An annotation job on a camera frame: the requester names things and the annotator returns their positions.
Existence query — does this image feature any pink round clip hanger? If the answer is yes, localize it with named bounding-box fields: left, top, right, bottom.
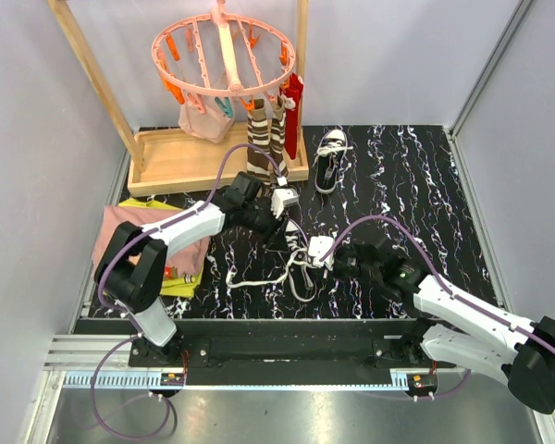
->
left=151, top=1, right=297, bottom=118

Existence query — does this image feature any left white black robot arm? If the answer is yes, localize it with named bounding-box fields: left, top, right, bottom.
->
left=94, top=172, right=298, bottom=366

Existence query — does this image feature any pink folded t-shirt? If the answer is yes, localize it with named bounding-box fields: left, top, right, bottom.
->
left=92, top=199, right=210, bottom=278

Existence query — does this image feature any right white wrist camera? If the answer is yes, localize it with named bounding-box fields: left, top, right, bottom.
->
left=307, top=236, right=335, bottom=270

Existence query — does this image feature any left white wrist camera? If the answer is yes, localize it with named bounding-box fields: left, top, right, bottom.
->
left=271, top=176, right=299, bottom=219

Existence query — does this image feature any black white sneaker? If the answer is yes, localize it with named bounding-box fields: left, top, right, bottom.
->
left=314, top=129, right=353, bottom=194
left=284, top=219, right=316, bottom=303

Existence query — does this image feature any right brown striped sock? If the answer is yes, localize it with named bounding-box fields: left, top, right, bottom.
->
left=269, top=96, right=289, bottom=178

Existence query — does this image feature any left brown striped sock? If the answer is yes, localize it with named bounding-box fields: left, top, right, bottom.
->
left=247, top=99, right=270, bottom=185

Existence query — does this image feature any brown striped sock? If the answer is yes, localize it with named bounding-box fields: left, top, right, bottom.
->
left=247, top=99, right=270, bottom=185
left=269, top=96, right=289, bottom=178

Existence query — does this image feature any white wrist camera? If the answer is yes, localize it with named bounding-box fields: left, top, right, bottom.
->
left=307, top=236, right=335, bottom=270
left=271, top=176, right=299, bottom=219

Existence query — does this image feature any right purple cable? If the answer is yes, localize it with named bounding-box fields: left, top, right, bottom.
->
left=321, top=215, right=555, bottom=400

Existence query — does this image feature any purple cable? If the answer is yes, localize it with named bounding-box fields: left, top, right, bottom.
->
left=90, top=142, right=288, bottom=439
left=321, top=215, right=555, bottom=400

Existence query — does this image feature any yellow-green folded garment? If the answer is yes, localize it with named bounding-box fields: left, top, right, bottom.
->
left=118, top=198, right=209, bottom=298

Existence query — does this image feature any red hanging cloth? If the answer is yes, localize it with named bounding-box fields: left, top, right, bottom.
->
left=283, top=73, right=303, bottom=159

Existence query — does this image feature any white shoelace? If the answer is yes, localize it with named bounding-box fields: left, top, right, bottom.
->
left=225, top=248, right=308, bottom=289

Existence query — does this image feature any black marble pattern mat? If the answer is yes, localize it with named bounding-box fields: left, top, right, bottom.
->
left=164, top=125, right=497, bottom=320

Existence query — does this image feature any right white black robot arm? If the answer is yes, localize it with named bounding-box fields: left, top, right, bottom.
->
left=326, top=239, right=555, bottom=414

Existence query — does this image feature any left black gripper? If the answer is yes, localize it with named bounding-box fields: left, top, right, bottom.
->
left=241, top=202, right=290, bottom=253

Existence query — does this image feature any grey slotted cable duct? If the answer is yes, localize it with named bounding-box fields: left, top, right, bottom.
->
left=63, top=371, right=187, bottom=390

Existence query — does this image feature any pink hanging garment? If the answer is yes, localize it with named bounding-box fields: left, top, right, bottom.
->
left=179, top=102, right=234, bottom=143

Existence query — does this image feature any wooden drying rack stand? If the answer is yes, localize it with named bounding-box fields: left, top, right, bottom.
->
left=50, top=1, right=309, bottom=197

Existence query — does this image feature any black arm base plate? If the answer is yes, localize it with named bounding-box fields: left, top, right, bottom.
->
left=129, top=319, right=431, bottom=389

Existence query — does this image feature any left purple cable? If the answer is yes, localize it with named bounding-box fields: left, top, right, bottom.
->
left=90, top=142, right=288, bottom=439

